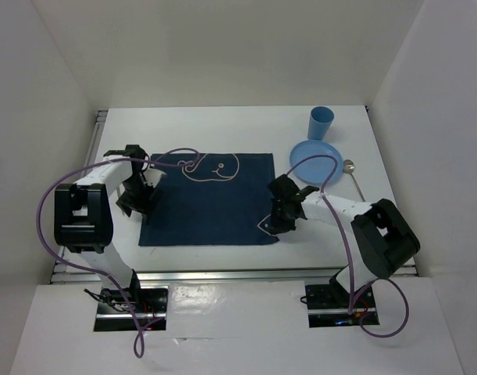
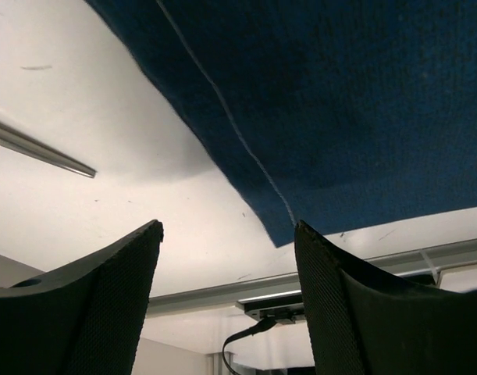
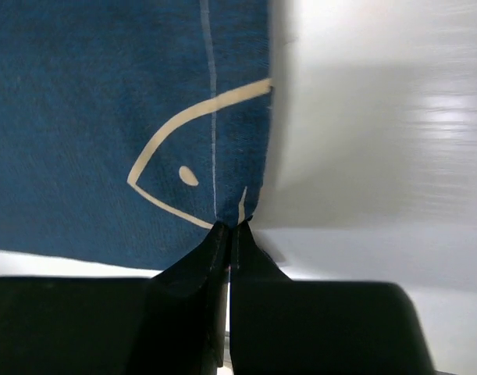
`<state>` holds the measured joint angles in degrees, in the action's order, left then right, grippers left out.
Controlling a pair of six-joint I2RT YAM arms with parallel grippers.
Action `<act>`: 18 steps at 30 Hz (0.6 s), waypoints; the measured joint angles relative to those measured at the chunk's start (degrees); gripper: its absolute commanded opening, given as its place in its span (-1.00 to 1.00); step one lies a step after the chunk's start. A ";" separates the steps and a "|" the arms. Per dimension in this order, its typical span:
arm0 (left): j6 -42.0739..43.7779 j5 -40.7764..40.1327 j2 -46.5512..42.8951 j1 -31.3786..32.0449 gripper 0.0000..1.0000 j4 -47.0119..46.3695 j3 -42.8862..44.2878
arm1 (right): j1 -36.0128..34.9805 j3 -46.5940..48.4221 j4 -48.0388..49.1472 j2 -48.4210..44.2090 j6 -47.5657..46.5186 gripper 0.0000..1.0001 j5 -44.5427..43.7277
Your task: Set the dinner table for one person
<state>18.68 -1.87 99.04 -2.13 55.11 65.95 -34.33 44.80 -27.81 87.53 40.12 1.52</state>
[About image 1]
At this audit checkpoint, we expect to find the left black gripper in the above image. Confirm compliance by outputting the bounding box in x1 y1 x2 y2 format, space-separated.
116 175 163 224

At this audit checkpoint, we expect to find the dark blue whale placemat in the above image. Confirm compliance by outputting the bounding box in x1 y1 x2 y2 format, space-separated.
138 153 279 247

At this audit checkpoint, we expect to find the light blue plastic plate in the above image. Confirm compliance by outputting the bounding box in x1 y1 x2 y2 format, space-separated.
289 140 344 186

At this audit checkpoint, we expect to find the silver metal spoon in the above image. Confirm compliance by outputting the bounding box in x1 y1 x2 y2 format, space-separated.
343 159 366 202

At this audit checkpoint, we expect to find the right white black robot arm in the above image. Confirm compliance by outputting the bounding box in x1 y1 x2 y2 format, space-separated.
266 174 420 310

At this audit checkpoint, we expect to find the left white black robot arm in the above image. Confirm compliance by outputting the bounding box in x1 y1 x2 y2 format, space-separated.
54 145 162 312

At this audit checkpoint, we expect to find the light blue plastic cup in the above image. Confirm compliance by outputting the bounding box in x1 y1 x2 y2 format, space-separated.
307 106 335 141

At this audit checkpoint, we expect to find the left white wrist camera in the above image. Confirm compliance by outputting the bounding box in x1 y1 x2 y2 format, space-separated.
144 168 167 188

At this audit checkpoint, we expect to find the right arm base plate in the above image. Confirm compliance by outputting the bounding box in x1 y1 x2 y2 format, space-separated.
299 284 379 328

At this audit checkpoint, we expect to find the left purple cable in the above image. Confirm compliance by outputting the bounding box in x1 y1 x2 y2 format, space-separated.
35 147 205 359

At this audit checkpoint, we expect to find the purple cable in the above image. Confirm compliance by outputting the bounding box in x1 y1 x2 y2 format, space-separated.
287 155 410 338
35 147 205 359

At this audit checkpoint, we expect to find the aluminium table frame rail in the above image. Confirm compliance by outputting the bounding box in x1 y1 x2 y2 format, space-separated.
50 109 418 284

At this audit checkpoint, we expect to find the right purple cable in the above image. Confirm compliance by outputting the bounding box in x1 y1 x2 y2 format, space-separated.
287 155 410 338

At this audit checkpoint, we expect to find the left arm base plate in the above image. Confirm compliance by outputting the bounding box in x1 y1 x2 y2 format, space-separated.
84 286 169 332

